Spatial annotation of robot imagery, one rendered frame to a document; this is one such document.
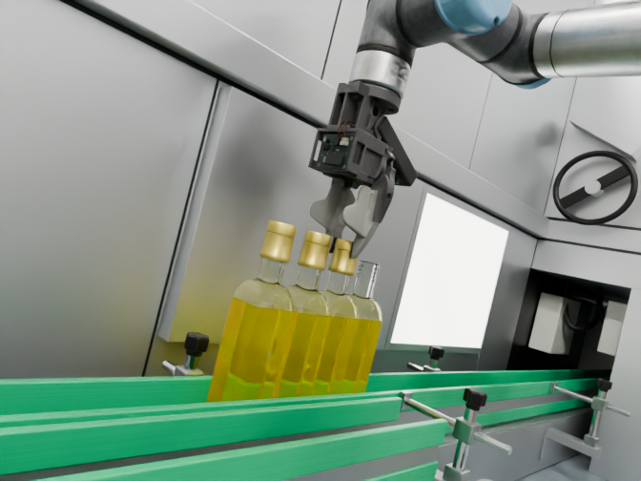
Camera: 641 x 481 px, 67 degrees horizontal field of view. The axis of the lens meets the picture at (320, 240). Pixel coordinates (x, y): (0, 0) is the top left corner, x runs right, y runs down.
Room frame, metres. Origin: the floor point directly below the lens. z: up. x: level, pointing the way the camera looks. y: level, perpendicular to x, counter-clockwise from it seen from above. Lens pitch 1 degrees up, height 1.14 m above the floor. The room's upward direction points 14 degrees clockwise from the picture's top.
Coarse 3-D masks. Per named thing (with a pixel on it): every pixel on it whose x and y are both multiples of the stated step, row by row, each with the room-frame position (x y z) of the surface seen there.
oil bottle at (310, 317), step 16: (288, 288) 0.59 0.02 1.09; (304, 288) 0.59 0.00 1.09; (304, 304) 0.57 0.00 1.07; (320, 304) 0.59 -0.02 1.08; (304, 320) 0.57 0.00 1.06; (320, 320) 0.59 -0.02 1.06; (288, 336) 0.57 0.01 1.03; (304, 336) 0.58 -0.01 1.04; (320, 336) 0.60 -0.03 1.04; (288, 352) 0.57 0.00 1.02; (304, 352) 0.58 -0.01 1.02; (288, 368) 0.57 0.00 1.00; (304, 368) 0.59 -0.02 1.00; (288, 384) 0.57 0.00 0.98; (304, 384) 0.59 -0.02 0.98
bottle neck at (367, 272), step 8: (360, 264) 0.68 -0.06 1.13; (368, 264) 0.67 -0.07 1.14; (376, 264) 0.68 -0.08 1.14; (360, 272) 0.68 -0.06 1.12; (368, 272) 0.67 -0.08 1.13; (376, 272) 0.68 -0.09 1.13; (360, 280) 0.68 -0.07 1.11; (368, 280) 0.67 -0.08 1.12; (360, 288) 0.68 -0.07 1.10; (368, 288) 0.67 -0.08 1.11; (368, 296) 0.68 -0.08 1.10
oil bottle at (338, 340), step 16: (336, 304) 0.61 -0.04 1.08; (352, 304) 0.63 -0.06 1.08; (336, 320) 0.61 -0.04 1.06; (352, 320) 0.63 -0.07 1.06; (336, 336) 0.62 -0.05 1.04; (352, 336) 0.64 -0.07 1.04; (320, 352) 0.61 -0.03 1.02; (336, 352) 0.62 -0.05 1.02; (320, 368) 0.61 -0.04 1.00; (336, 368) 0.63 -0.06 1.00; (320, 384) 0.61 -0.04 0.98; (336, 384) 0.63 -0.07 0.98
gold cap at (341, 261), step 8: (336, 240) 0.64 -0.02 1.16; (344, 240) 0.63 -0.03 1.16; (336, 248) 0.64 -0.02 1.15; (344, 248) 0.63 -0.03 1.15; (336, 256) 0.63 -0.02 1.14; (344, 256) 0.63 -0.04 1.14; (336, 264) 0.63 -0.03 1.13; (344, 264) 0.63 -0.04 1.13; (352, 264) 0.63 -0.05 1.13; (344, 272) 0.63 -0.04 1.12; (352, 272) 0.63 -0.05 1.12
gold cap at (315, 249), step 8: (312, 232) 0.59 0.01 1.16; (304, 240) 0.60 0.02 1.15; (312, 240) 0.59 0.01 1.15; (320, 240) 0.59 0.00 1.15; (328, 240) 0.59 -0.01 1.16; (304, 248) 0.59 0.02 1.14; (312, 248) 0.59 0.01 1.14; (320, 248) 0.59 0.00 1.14; (328, 248) 0.60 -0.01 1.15; (304, 256) 0.59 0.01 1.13; (312, 256) 0.59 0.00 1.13; (320, 256) 0.59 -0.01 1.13; (304, 264) 0.59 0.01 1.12; (312, 264) 0.59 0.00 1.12; (320, 264) 0.59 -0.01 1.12
